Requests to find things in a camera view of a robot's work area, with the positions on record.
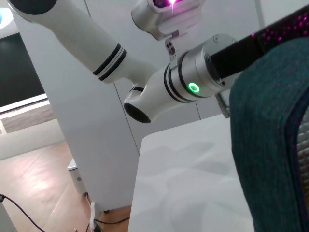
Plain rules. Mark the dark glass wall panel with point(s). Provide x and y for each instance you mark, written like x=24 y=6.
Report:
x=17 y=72

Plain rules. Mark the dark teal insulated lunch bag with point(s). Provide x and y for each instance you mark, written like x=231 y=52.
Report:
x=265 y=145

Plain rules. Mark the white base foot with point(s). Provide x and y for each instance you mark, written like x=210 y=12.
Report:
x=93 y=217

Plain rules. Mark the silver left wrist connector post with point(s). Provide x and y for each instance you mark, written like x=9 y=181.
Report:
x=223 y=106

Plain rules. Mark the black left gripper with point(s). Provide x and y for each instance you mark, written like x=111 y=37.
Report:
x=236 y=58

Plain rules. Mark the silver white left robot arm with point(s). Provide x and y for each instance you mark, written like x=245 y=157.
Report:
x=79 y=36

